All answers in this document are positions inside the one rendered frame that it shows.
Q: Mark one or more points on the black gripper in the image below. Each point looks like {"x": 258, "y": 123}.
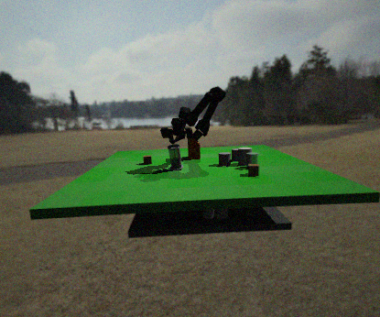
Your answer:
{"x": 177, "y": 131}

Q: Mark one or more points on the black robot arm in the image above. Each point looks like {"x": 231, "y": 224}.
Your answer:
{"x": 187, "y": 117}

